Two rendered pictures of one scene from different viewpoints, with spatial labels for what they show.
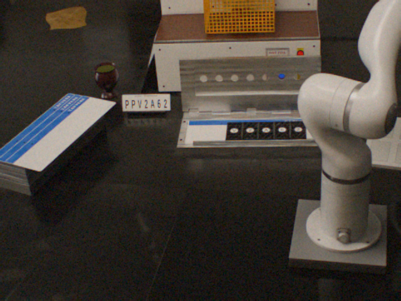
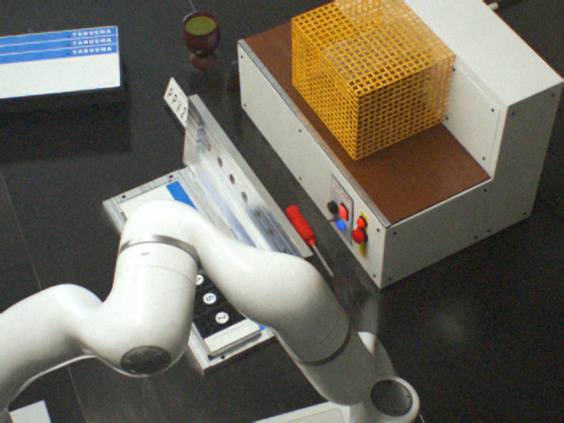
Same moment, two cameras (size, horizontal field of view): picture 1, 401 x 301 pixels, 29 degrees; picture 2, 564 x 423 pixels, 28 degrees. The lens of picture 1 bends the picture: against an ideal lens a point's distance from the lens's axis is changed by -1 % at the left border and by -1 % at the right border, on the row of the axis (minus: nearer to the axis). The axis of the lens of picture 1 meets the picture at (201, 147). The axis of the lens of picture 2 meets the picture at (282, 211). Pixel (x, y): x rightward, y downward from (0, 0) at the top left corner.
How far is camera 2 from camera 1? 196 cm
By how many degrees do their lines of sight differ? 43
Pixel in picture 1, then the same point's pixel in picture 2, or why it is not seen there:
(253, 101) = (237, 229)
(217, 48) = (289, 117)
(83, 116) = (67, 73)
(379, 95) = not seen: outside the picture
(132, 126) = (142, 127)
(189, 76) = (193, 128)
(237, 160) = not seen: hidden behind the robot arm
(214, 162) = (105, 260)
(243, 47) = (312, 144)
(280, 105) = not seen: hidden behind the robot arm
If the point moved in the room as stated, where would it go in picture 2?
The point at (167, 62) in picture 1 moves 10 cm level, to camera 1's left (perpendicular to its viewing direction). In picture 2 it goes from (248, 80) to (219, 53)
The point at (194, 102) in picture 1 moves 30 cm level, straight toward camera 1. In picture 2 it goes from (193, 164) to (61, 238)
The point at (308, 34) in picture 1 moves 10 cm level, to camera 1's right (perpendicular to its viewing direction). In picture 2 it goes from (391, 205) to (429, 241)
